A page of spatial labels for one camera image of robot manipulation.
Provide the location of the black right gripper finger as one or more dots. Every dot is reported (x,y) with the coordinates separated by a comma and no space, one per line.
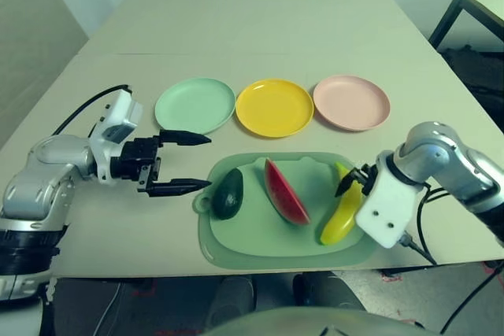
(346,184)

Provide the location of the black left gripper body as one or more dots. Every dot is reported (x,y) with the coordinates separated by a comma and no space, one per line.
(134,163)

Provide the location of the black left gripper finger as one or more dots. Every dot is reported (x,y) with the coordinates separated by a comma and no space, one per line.
(177,187)
(185,138)

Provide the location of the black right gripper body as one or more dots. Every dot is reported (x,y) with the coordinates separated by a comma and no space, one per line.
(368,178)

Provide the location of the yellow banana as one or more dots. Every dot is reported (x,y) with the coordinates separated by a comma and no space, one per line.
(338,226)

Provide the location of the dark green avocado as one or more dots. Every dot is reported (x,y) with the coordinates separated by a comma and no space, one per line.
(228,198)

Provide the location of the red watermelon slice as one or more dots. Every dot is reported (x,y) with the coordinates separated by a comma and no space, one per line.
(283,194)

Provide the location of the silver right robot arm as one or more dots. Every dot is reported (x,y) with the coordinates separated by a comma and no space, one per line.
(441,151)

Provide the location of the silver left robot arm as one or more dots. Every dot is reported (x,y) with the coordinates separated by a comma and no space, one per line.
(39,178)

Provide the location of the mint green plate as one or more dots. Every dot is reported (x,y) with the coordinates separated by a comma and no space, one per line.
(193,104)

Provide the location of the pink plate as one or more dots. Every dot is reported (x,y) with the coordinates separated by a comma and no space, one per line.
(350,102)

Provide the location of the yellow plate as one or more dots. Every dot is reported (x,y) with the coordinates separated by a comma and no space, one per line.
(275,109)

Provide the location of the translucent green mat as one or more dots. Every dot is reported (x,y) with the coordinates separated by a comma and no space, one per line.
(283,263)

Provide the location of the grey robot right leg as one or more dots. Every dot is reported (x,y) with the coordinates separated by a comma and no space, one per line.
(327,289)

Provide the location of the grey robot leg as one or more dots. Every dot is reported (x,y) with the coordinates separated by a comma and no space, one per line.
(327,289)
(232,300)

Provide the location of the grey robot left leg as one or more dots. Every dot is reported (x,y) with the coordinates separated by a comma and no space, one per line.
(232,300)

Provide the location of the grey robot torso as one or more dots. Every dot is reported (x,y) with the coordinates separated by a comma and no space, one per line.
(295,324)

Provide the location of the side table with black legs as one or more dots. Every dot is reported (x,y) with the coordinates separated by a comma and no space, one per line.
(484,1)

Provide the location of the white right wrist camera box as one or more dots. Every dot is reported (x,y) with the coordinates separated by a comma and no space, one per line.
(388,202)

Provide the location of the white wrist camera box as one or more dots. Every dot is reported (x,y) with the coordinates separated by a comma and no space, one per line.
(388,202)
(118,115)

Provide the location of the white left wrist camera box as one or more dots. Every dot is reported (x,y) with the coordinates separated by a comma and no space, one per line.
(118,115)

